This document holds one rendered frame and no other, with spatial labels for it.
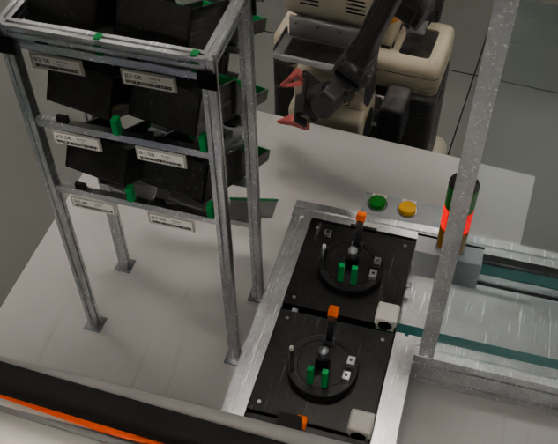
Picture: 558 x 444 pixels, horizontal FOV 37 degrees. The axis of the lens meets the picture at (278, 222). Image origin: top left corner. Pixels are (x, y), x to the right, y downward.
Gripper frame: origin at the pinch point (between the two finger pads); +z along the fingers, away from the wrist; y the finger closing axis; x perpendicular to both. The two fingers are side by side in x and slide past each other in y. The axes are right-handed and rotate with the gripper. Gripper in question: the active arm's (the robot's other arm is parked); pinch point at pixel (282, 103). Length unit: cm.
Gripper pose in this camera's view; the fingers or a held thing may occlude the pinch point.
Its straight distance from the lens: 209.4
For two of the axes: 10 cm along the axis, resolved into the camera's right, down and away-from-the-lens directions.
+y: -0.8, 9.6, -2.5
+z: -8.0, 0.9, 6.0
